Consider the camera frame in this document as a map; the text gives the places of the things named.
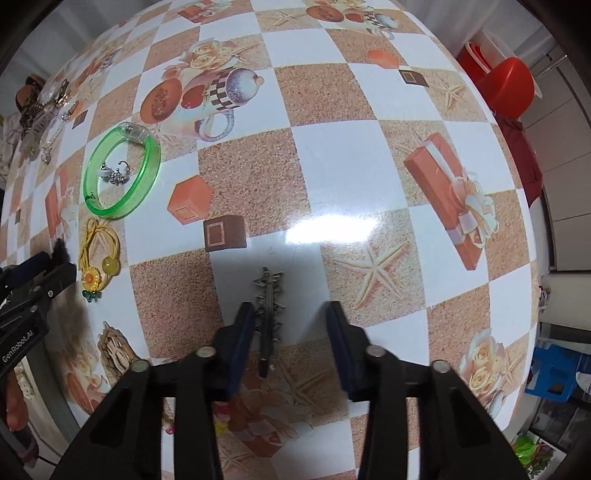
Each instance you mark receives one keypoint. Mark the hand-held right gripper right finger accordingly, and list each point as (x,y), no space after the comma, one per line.
(344,350)

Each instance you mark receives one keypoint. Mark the silver dangling earring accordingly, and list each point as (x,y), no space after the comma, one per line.
(115,176)

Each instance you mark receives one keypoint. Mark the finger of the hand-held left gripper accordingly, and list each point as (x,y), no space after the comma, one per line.
(53,281)
(32,267)

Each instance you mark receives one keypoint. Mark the person's left forearm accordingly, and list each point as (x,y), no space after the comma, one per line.
(14,406)

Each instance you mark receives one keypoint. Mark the leopard print hair clip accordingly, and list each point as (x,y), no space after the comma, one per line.
(27,94)

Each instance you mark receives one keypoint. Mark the red plastic stool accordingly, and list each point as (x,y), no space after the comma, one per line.
(508,85)

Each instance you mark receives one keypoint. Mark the checkered printed tablecloth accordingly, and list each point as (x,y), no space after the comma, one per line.
(323,147)

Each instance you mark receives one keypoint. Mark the pile of mixed jewelry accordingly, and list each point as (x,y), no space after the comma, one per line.
(41,124)

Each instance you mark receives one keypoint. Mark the green plastic bag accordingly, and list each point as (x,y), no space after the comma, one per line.
(531,450)

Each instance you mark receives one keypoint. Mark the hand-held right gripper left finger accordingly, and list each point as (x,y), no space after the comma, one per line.
(242,341)

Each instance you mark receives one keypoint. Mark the silver metal hair clip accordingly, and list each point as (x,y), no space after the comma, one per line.
(267,295)

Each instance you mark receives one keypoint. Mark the dark red cloth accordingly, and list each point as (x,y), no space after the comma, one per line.
(521,157)

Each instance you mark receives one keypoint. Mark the green translucent bangle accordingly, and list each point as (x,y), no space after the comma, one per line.
(153,159)

